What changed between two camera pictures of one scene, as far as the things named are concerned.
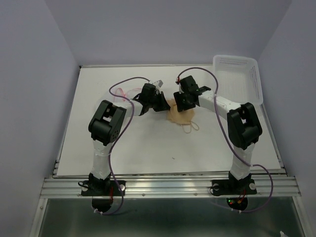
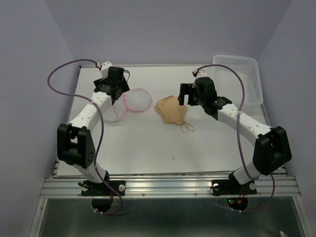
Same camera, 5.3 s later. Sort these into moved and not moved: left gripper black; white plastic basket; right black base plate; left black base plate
Moved: left gripper black
Not moved: right black base plate; left black base plate; white plastic basket
